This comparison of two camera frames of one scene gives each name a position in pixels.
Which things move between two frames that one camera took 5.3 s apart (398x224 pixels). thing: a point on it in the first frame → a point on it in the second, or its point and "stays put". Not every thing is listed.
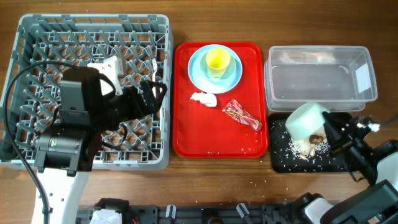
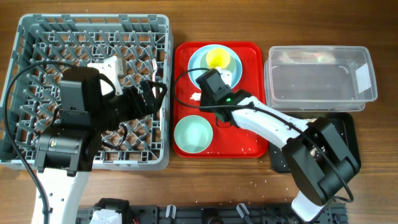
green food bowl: x=306 y=121 → x=193 y=134
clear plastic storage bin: x=340 y=78 stays put
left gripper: x=152 y=104 stays put
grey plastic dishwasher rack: x=129 y=48 stays put
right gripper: x=345 y=137 → x=204 y=100
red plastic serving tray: x=203 y=132 stays put
